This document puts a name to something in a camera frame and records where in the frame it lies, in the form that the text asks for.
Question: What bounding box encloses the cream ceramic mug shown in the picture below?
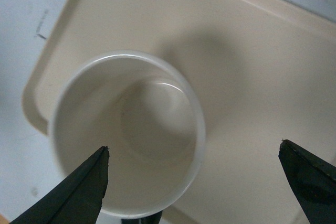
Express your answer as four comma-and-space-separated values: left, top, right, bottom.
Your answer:
48, 50, 205, 220

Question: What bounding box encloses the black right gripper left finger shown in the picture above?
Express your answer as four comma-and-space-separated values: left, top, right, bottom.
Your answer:
11, 146, 109, 223

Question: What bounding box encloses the beige rectangular plastic tray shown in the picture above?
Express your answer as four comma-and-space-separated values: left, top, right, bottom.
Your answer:
23, 0, 335, 223

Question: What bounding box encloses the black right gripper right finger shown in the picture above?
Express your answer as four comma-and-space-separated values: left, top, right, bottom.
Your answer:
278, 140, 335, 223

